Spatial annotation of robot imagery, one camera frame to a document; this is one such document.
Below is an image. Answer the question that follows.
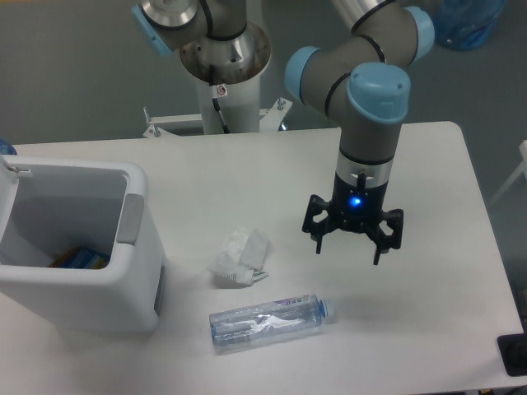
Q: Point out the blue yellow package in bin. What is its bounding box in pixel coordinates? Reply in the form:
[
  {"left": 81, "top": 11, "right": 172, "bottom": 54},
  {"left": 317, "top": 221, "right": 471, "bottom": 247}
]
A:
[{"left": 48, "top": 246, "right": 110, "bottom": 270}]

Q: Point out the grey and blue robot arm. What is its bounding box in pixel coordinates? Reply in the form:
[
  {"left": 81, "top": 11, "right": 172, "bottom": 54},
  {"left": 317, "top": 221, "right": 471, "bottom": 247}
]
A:
[{"left": 132, "top": 1, "right": 435, "bottom": 255}]

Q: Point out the clear plastic water bottle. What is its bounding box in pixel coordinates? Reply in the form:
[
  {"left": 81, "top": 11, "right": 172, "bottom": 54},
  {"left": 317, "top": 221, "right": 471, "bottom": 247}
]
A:
[{"left": 209, "top": 294, "right": 335, "bottom": 352}]

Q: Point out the black device at table edge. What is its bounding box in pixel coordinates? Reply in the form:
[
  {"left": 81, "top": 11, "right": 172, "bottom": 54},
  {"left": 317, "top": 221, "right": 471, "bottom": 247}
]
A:
[{"left": 497, "top": 333, "right": 526, "bottom": 377}]

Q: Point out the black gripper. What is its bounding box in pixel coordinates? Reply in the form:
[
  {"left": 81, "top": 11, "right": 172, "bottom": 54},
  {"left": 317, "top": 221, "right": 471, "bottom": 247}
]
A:
[{"left": 301, "top": 174, "right": 403, "bottom": 265}]

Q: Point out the blue object at left edge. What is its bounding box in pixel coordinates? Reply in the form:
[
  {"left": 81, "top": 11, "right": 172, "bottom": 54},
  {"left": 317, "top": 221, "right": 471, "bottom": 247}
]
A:
[{"left": 0, "top": 137, "right": 18, "bottom": 156}]

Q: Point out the white furniture leg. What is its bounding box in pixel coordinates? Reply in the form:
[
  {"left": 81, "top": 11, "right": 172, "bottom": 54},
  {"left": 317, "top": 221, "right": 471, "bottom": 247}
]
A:
[{"left": 489, "top": 140, "right": 526, "bottom": 206}]

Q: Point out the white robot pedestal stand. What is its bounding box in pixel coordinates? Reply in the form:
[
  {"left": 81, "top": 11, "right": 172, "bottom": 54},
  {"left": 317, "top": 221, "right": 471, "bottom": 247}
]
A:
[{"left": 142, "top": 22, "right": 297, "bottom": 139}]

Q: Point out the blue water jug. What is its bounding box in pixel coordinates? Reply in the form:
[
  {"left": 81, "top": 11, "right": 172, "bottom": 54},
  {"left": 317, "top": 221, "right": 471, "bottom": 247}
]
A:
[{"left": 432, "top": 0, "right": 507, "bottom": 51}]

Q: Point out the white push-lid trash can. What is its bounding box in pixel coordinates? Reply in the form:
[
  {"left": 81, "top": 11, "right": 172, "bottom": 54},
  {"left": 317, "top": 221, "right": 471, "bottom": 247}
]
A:
[{"left": 1, "top": 156, "right": 165, "bottom": 332}]

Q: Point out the crumpled white paper wrapper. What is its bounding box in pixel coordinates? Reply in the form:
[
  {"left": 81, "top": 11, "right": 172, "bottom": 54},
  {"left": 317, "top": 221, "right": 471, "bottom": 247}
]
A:
[{"left": 208, "top": 226, "right": 269, "bottom": 286}]

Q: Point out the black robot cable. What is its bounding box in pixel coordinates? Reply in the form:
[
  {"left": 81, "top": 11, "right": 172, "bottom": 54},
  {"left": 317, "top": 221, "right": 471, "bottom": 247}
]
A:
[{"left": 208, "top": 63, "right": 231, "bottom": 135}]

